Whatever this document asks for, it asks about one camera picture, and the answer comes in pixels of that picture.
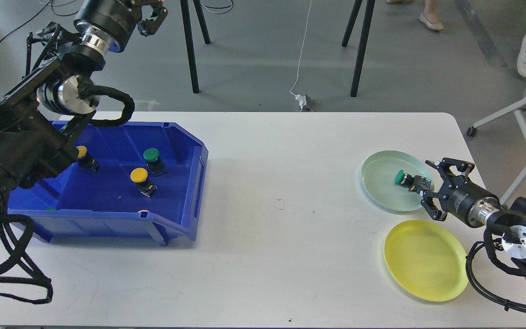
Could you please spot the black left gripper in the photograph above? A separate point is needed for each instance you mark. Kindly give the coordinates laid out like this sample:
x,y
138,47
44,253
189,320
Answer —
x,y
118,19

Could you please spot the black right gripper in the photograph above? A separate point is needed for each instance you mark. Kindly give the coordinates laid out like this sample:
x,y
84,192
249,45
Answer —
x,y
460,197

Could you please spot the green push button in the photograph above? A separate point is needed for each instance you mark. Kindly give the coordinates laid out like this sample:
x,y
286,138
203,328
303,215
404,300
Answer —
x,y
154,162
415,183

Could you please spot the yellow push button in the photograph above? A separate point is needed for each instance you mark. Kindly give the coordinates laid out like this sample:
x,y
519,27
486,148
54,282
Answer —
x,y
140,177
86,160

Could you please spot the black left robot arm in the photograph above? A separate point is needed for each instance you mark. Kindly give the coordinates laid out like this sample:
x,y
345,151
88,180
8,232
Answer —
x,y
42,117

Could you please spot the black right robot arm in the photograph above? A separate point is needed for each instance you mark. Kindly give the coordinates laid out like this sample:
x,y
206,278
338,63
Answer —
x,y
504,237

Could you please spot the light green plate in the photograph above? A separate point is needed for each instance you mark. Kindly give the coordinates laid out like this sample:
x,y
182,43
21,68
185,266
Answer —
x,y
378,174

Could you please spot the yellow plate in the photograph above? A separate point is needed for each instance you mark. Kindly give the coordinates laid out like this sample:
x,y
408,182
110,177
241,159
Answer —
x,y
426,260

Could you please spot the black tripod leg left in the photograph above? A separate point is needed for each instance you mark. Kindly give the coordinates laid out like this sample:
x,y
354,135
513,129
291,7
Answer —
x,y
188,37

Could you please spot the black tripod leg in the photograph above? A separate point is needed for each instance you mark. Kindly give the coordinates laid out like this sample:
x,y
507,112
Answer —
x,y
363,40
188,37

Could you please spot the blue plastic bin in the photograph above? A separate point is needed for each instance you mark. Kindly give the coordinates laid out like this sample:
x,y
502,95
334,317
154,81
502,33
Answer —
x,y
106,203

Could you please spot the grey power adapter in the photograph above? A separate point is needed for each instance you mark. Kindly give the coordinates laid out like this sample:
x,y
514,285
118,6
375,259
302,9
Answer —
x,y
305,103

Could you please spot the person's foot in shoe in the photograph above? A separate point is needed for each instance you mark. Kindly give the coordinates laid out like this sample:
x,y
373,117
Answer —
x,y
435,26

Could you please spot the black tripod leg right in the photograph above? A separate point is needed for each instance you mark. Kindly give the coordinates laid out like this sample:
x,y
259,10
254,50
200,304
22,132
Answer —
x,y
363,40

